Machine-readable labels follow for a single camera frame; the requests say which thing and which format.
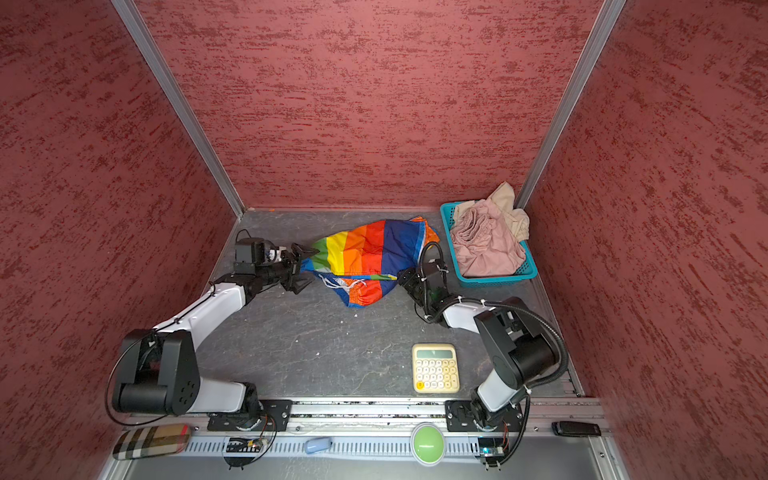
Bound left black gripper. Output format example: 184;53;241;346
257;242;320;293

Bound rainbow striped shorts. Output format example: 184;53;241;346
301;217;440;308

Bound teal plastic basket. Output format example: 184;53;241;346
439;202;539;288

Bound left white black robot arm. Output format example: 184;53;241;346
104;237;318;431

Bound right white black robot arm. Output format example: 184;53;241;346
397;267;569;430

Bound pink shorts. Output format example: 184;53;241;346
450;202;526;277

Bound beige shorts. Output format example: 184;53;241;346
453;182;530;242

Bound cream yellow calculator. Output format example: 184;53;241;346
412;343;460;394

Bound green round push button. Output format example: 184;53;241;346
410;423;446;467

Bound right small circuit board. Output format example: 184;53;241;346
477;437;507;470

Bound small circuit board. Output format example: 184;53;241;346
223;438;266;470
477;437;507;470

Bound small blue grey eraser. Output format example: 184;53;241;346
304;437;333;455

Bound left small circuit board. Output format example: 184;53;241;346
223;438;266;470

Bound black remote device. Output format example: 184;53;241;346
551;421;602;438

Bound plaid glasses case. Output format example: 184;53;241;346
112;424;192;460

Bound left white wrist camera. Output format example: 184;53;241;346
235;237;281;266

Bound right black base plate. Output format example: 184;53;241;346
445;400;523;433

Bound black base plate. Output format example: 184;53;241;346
207;399;293;433
445;400;523;433

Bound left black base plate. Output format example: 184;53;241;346
207;399;293;433

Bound black corrugated cable hose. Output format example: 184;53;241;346
416;241;570;466

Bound aluminium front rail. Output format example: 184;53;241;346
100;397;629;479

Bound left aluminium corner post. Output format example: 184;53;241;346
111;0;246;219

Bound aluminium corner post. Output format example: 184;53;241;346
515;0;626;209
111;0;246;219

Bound right aluminium corner post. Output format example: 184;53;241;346
515;0;626;209

